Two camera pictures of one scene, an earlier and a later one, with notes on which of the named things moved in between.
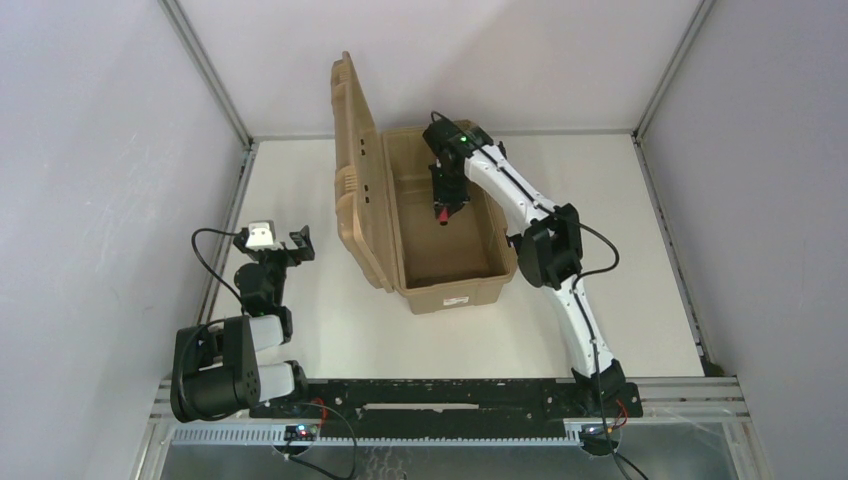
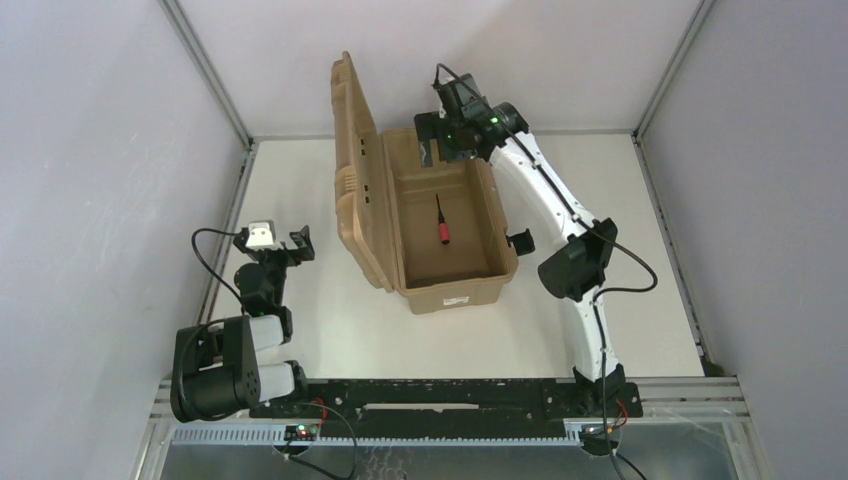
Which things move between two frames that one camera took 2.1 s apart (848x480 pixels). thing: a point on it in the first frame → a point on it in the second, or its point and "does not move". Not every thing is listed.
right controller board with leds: x=598 y=439 does not move
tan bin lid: x=360 y=179 does not move
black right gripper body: x=448 y=200 → x=430 y=125
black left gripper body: x=284 y=248 does not move
